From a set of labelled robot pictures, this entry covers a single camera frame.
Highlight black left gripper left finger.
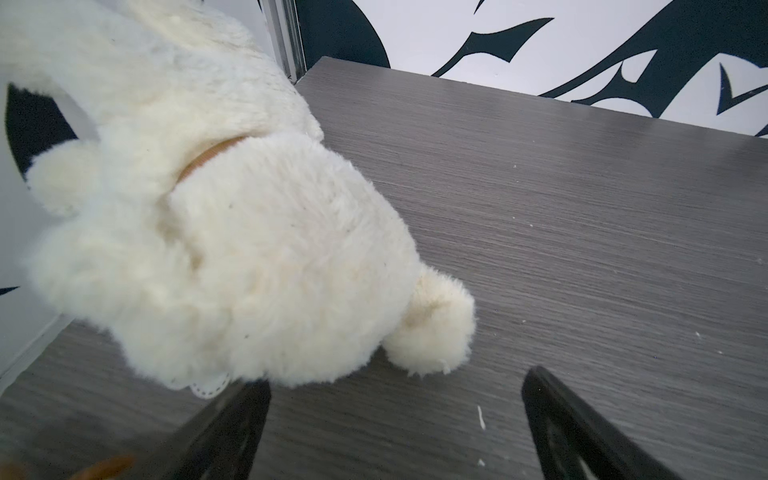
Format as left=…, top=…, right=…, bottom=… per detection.
left=128, top=381, right=271, bottom=479

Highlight white plush toy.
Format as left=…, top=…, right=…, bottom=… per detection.
left=1, top=1, right=476, bottom=397

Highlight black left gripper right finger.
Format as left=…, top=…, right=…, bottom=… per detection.
left=521, top=365, right=681, bottom=480

